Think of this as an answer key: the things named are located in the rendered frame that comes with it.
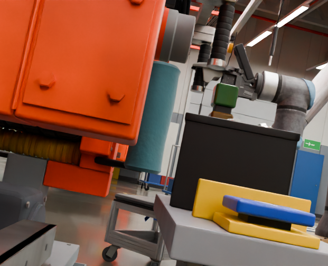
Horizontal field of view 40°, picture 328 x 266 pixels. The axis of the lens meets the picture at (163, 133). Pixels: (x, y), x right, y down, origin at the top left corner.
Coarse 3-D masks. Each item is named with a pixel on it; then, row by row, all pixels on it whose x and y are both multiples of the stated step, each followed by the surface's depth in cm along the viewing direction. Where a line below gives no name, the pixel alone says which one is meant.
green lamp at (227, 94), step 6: (216, 84) 80; (222, 84) 79; (228, 84) 79; (216, 90) 79; (222, 90) 79; (228, 90) 79; (234, 90) 79; (216, 96) 78; (222, 96) 78; (228, 96) 79; (234, 96) 79; (216, 102) 78; (222, 102) 78; (228, 102) 78; (234, 102) 78
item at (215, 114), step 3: (213, 111) 78; (216, 111) 78; (210, 114) 79; (213, 114) 78; (216, 114) 78; (219, 114) 78; (222, 114) 78; (225, 114) 78; (228, 114) 78; (216, 117) 78; (219, 117) 78; (222, 117) 78; (225, 117) 78; (228, 117) 78; (231, 117) 78
